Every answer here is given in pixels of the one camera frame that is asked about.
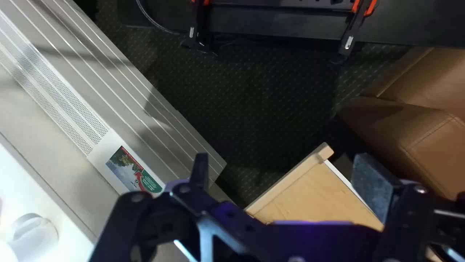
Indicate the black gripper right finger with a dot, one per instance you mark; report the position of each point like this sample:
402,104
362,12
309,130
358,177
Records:
373,187

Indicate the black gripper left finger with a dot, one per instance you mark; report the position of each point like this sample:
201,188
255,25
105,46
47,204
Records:
198,175

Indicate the wooden cabinet drawer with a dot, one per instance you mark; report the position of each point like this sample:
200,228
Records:
310,194

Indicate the brown leather armchair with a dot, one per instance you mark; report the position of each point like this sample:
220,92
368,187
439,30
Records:
416,132

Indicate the orange black clamp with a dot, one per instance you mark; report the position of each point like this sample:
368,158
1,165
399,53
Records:
194,34
349,41

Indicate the black table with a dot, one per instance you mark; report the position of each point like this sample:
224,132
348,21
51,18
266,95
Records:
281,22

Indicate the grey wall heater unit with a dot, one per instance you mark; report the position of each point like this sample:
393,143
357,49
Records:
96,88

